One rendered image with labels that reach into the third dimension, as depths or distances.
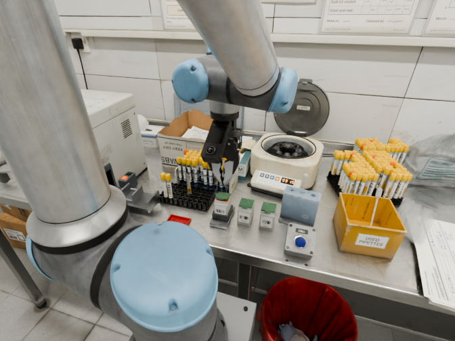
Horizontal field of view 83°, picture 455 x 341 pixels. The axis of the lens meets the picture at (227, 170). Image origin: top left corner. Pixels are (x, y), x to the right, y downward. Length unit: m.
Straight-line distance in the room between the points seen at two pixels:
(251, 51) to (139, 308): 0.30
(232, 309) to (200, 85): 0.41
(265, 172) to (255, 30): 0.66
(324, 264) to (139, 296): 0.52
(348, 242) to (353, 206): 0.13
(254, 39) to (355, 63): 0.86
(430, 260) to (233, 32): 0.72
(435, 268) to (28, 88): 0.83
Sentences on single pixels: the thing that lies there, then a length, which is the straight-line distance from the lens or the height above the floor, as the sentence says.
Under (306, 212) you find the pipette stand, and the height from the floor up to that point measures 0.93.
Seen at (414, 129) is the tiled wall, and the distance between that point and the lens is 1.27.
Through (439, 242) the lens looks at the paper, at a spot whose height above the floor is 0.89.
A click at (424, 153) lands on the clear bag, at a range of 1.14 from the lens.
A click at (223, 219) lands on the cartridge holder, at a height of 0.90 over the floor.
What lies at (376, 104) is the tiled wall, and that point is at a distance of 1.20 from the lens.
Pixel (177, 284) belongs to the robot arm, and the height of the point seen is 1.17.
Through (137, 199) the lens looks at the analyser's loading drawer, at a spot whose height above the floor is 0.92.
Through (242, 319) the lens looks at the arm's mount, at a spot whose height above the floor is 0.95.
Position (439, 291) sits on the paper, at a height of 0.89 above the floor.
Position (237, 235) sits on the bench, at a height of 0.88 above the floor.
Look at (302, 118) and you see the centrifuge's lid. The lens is 1.14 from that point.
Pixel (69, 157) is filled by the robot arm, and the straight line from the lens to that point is 0.30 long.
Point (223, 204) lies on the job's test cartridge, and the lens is 0.74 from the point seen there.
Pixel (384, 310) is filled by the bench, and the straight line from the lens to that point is 1.50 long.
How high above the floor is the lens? 1.42
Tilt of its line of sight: 32 degrees down
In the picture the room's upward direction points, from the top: straight up
